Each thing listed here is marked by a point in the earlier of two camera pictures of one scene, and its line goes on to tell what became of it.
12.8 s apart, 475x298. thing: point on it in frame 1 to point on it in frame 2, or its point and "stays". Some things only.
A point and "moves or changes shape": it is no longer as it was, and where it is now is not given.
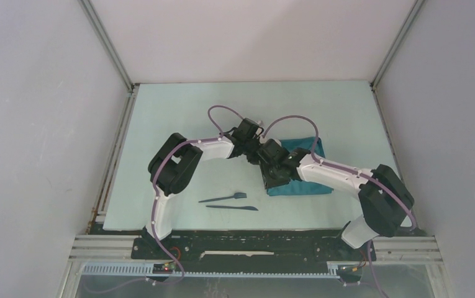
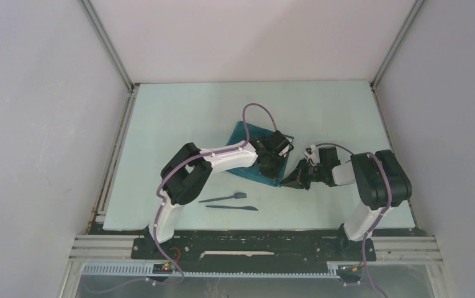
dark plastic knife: (250, 208) stays
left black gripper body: (251, 146) to (271, 169)
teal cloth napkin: (295, 187) moves or changes shape
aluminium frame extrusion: (97, 248) stays
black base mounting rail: (166, 246) stays
